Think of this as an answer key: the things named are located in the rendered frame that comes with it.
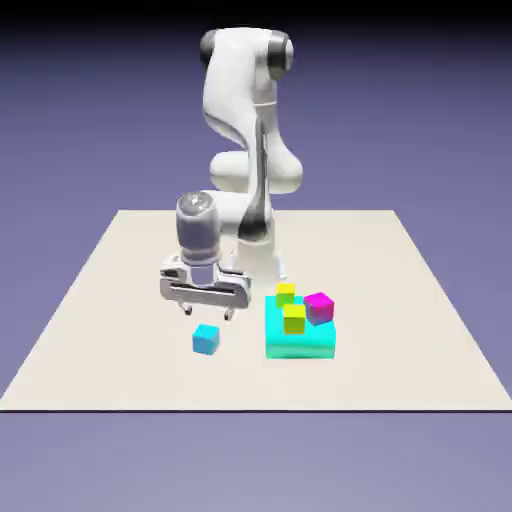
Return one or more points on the large cyan box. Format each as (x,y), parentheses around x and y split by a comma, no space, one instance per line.
(300,340)

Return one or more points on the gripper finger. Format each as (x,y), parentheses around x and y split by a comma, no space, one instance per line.
(228,313)
(186,308)

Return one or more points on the small magenta cube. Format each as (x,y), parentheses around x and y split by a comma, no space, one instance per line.
(319,308)

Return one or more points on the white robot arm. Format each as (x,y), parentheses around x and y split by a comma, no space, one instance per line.
(240,120)

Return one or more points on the small yellow cube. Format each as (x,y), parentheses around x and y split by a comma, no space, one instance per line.
(294,318)
(284,294)

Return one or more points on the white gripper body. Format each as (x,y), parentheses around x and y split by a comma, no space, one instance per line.
(204,295)

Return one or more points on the small cyan cube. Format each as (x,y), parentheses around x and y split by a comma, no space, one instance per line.
(205,339)

